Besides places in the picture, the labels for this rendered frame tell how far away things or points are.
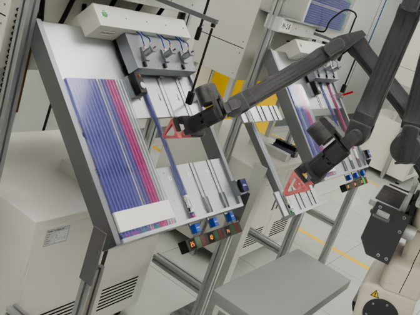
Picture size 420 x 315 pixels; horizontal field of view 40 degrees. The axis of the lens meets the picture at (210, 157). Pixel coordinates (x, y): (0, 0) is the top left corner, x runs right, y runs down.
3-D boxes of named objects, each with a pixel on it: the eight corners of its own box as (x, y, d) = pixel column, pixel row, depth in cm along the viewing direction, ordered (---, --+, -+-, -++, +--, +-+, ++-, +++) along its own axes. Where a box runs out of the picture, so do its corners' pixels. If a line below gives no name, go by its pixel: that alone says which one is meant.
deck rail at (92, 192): (107, 250, 163) (121, 244, 160) (102, 252, 162) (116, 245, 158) (29, 29, 174) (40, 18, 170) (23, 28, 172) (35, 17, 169)
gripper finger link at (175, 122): (155, 127, 186) (176, 115, 181) (169, 127, 192) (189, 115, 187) (162, 146, 185) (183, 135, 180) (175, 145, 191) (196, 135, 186)
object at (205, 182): (232, 206, 217) (239, 204, 215) (111, 244, 162) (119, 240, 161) (214, 160, 220) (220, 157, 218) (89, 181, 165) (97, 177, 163)
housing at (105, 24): (165, 55, 228) (191, 37, 221) (73, 46, 188) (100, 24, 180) (158, 37, 229) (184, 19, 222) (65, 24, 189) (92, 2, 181)
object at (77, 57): (193, 120, 223) (203, 114, 221) (64, 127, 169) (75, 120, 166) (164, 44, 228) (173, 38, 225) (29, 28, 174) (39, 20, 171)
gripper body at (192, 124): (177, 117, 184) (194, 108, 180) (195, 117, 192) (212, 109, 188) (184, 136, 183) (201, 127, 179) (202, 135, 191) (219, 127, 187)
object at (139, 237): (229, 212, 218) (243, 205, 214) (107, 250, 163) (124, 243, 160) (227, 209, 218) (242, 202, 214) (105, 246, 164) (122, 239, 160)
